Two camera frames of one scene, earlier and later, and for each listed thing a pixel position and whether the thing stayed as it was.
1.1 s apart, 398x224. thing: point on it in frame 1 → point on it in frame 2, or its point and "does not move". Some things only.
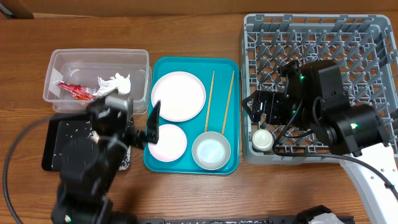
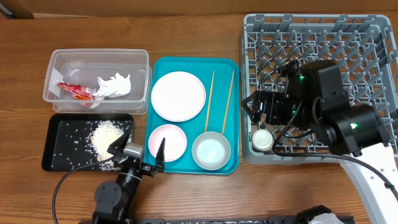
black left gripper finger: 153,124 → 131,165
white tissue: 122,84 does not move
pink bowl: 171,144 does not move
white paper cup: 262,140 does not move
